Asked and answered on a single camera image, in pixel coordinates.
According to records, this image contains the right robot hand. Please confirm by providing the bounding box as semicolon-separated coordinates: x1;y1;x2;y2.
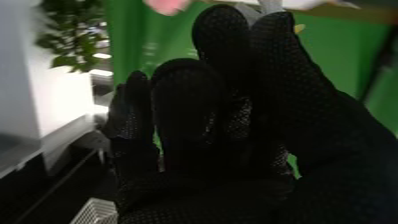
105;3;398;224

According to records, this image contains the green plant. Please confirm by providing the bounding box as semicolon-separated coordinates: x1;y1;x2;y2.
34;0;112;73

